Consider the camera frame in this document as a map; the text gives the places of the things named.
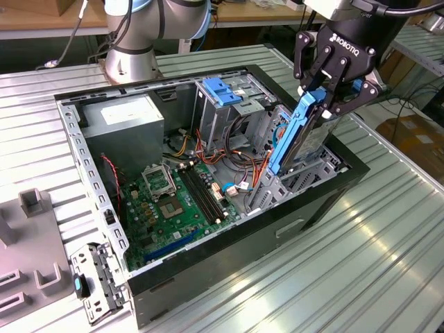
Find green motherboard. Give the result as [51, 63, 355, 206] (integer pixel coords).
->
[119, 162, 243, 273]

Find large brown cardboard box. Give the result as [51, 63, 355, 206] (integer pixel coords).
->
[376, 116, 444, 176]

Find metal optical drive cage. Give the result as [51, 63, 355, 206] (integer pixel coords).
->
[191, 74, 278, 157]

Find grey Dell power supply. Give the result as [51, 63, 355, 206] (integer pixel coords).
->
[78, 94, 166, 178]

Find metal socket cover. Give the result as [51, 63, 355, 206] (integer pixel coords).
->
[139, 164, 176, 201]

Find black cable with metal plug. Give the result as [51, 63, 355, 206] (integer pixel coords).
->
[36, 0, 135, 70]

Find small brown cardboard box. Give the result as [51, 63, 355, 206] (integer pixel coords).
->
[51, 0, 76, 17]

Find silver cylindrical machine part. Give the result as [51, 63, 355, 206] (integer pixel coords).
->
[420, 15, 444, 34]

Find red orange wire bundle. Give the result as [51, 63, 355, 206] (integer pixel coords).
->
[194, 128, 228, 168]

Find wooden desk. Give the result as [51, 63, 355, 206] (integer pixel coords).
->
[207, 0, 329, 67]
[0, 0, 108, 40]

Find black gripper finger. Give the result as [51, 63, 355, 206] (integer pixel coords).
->
[293, 30, 336, 93]
[327, 57, 381, 117]

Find hard disk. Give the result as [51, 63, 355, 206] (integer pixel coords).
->
[268, 86, 343, 176]

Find red orange yellow power wire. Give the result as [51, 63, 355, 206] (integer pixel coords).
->
[251, 124, 291, 199]

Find black open PC case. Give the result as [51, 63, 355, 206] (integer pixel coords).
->
[53, 63, 371, 330]

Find blue expansion slot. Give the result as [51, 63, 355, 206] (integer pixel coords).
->
[143, 228, 201, 264]

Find CPU socket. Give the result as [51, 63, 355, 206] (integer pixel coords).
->
[157, 196, 191, 222]

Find black case fan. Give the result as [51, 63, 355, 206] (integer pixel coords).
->
[99, 155, 122, 223]

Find black sleeved wire bundle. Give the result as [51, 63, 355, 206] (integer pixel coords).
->
[223, 114, 270, 171]

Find metal disk bay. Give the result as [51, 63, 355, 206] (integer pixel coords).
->
[244, 103, 350, 219]

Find blue plastic drive latch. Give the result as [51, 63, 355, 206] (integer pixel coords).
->
[203, 77, 243, 107]

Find thick black gripper cable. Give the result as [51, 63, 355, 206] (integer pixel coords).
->
[350, 0, 444, 18]

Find yellow black wire bundle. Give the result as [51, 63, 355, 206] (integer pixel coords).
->
[162, 133, 195, 161]

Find black RAM slot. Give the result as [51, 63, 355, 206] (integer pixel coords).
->
[187, 165, 225, 223]
[182, 166, 221, 225]
[178, 168, 216, 225]
[191, 164, 229, 222]

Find grey parts rack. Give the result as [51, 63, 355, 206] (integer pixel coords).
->
[0, 189, 76, 317]

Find blue SATA wire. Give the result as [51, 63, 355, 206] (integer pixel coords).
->
[221, 181, 251, 198]

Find metal expansion card retainer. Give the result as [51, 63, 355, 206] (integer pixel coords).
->
[69, 241, 132, 327]

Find metal slat side table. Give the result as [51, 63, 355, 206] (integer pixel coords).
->
[376, 26, 444, 101]

